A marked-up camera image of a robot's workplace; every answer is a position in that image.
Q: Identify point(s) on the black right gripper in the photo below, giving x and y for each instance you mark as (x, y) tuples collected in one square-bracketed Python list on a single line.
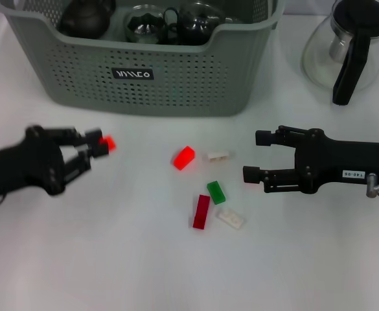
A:
[(338, 162)]

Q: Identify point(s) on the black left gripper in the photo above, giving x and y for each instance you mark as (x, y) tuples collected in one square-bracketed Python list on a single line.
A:
[(24, 168)]

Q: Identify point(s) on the green studded brick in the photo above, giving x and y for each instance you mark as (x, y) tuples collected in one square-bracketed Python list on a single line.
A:
[(216, 192)]

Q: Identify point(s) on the grey perforated storage bin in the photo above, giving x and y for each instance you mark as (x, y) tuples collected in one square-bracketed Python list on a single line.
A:
[(176, 81)]

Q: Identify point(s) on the orange-red sloped brick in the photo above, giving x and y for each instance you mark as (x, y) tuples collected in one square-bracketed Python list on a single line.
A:
[(183, 158)]

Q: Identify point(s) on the black teapot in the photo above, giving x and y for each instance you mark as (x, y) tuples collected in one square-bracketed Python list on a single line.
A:
[(85, 19)]

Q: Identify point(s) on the small red brick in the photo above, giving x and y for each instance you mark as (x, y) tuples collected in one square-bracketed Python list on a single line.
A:
[(110, 143)]

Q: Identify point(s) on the white hollow brick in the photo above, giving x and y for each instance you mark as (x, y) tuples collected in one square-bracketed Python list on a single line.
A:
[(217, 157)]

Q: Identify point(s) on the white flat studded plate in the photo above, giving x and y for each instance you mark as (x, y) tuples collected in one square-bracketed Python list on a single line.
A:
[(230, 218)]

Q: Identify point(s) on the dark red long brick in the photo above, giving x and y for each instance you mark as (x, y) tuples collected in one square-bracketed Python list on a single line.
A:
[(201, 212)]

